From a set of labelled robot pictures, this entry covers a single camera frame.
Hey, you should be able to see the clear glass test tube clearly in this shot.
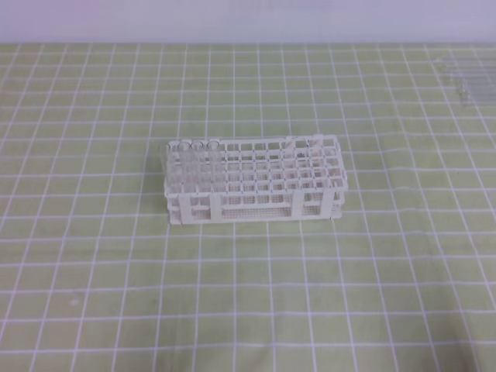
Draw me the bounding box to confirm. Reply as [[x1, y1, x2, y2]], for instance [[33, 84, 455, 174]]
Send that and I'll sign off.
[[207, 140, 223, 192]]

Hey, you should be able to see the white plastic test tube rack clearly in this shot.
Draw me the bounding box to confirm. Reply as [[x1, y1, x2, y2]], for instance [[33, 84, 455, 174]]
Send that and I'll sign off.
[[164, 134, 348, 225]]

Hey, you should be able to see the glass tube in rack right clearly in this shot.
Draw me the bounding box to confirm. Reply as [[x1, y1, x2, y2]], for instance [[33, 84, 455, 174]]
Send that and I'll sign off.
[[191, 140, 205, 192]]

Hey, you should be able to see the glass tube in rack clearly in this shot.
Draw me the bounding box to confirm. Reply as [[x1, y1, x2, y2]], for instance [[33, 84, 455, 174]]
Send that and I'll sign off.
[[177, 141, 194, 193], [191, 140, 205, 192], [160, 141, 181, 195]]

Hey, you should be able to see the glass tube in rack middle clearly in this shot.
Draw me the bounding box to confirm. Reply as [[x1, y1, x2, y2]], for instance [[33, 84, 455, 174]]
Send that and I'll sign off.
[[177, 141, 194, 193]]

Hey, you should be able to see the glass tube in rack leftmost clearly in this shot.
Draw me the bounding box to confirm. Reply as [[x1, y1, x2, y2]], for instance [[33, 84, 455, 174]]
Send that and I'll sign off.
[[160, 141, 181, 195]]

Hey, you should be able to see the green grid tablecloth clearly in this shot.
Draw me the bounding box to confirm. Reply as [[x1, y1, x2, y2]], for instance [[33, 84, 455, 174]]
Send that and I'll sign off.
[[1, 44, 495, 371]]

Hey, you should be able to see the spare glass tubes pile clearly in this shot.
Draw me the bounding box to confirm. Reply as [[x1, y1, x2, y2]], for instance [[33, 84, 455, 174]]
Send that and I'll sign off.
[[436, 57, 495, 105]]

